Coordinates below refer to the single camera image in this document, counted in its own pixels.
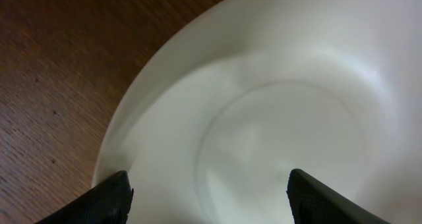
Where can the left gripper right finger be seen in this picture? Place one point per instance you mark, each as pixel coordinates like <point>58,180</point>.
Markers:
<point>312,202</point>

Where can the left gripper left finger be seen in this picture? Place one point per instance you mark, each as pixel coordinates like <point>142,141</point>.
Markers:
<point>107,203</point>

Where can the beige plate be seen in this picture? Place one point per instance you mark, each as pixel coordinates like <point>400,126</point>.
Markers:
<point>213,124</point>

